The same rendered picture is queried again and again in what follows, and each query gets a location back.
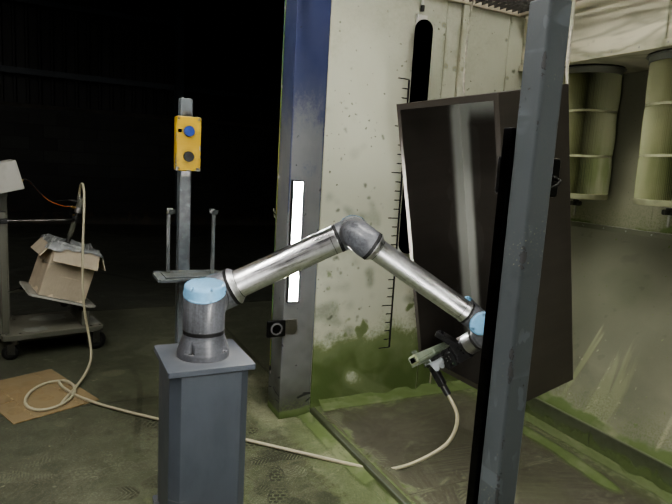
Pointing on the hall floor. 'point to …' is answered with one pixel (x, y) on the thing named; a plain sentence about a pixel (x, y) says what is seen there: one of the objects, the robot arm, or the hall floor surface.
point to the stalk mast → (182, 229)
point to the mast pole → (524, 246)
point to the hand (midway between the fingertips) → (428, 362)
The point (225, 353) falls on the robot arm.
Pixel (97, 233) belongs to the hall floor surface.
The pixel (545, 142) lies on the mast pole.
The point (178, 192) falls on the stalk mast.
